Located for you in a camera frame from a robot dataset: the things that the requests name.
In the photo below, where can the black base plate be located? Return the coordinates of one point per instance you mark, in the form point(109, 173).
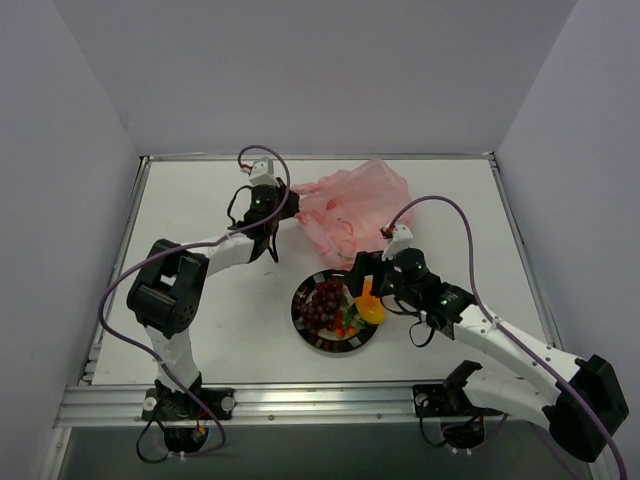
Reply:
point(173, 406)
point(436, 400)

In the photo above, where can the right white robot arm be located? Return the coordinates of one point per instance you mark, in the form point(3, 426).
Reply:
point(579, 402)

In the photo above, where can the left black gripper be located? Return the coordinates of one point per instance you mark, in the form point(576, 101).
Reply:
point(288, 204)

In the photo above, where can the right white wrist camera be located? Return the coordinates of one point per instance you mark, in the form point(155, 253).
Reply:
point(401, 238)

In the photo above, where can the dark red grape bunch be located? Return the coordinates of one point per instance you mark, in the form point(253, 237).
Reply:
point(321, 310)

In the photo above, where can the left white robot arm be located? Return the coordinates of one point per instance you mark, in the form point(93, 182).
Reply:
point(166, 293)

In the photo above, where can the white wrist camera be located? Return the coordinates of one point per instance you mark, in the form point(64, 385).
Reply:
point(401, 238)
point(260, 172)

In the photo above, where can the black rimmed ceramic plate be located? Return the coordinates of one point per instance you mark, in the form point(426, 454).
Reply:
point(351, 333)

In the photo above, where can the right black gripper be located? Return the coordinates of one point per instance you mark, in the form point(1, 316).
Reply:
point(364, 270)

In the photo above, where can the pink plastic bag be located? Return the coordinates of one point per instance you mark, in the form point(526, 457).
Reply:
point(342, 213)

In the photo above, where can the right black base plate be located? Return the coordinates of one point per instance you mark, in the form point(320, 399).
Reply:
point(436, 400)

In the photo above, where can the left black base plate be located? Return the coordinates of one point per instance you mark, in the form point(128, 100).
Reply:
point(173, 406)

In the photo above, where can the yellow orange fake fruit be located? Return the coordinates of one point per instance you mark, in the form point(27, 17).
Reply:
point(369, 307)

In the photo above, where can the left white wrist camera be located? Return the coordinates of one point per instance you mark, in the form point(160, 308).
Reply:
point(260, 172)

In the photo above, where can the aluminium front rail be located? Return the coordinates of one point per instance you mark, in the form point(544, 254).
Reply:
point(293, 404)

